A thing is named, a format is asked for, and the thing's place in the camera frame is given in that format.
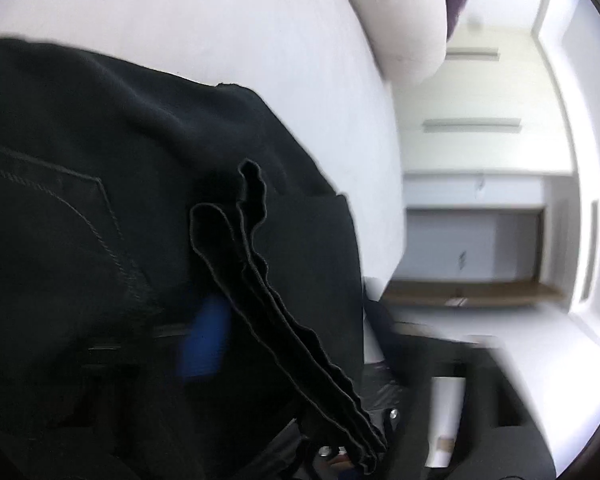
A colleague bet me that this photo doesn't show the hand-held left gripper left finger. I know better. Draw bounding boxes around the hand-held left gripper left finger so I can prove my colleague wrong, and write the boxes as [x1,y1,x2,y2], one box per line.
[70,294,236,480]

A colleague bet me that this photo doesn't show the bed with white sheet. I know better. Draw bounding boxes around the bed with white sheet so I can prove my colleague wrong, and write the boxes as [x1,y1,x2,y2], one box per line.
[0,0,406,361]

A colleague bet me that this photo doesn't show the black pants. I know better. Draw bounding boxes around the black pants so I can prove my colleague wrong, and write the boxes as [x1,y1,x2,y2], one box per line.
[0,35,388,480]

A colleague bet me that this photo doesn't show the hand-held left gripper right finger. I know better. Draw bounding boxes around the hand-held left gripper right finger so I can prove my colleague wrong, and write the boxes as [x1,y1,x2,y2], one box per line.
[300,340,433,480]

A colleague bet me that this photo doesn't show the cream wardrobe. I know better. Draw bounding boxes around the cream wardrobe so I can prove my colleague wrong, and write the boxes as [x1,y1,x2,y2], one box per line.
[390,25,581,311]

